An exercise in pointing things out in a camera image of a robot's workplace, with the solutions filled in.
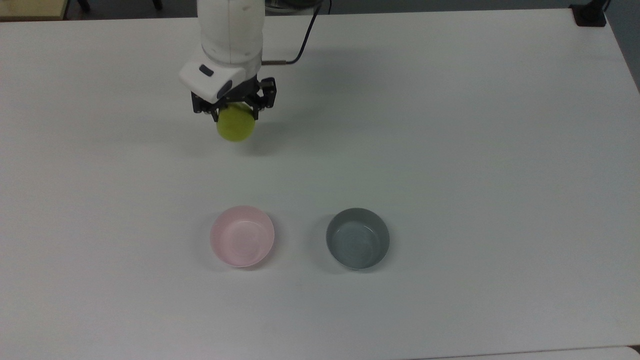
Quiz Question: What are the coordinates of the black camera stand clamp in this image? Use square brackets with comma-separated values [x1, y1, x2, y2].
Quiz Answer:
[570, 0, 612, 27]

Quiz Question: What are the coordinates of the black robot wrist cable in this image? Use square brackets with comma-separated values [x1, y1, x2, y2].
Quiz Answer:
[262, 0, 333, 66]

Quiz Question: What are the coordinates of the pink plastic bowl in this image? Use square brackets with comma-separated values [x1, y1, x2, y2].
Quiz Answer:
[209, 205, 276, 268]

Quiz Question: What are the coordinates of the wooden board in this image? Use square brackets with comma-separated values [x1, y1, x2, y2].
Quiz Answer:
[0, 0, 69, 21]

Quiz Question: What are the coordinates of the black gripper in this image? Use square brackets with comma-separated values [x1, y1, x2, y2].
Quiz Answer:
[191, 75, 277, 123]

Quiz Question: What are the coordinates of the green yellow pear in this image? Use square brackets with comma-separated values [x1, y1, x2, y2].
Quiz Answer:
[216, 102, 256, 143]

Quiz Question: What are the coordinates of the grey plastic bowl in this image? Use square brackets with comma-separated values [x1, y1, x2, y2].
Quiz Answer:
[325, 207, 391, 271]

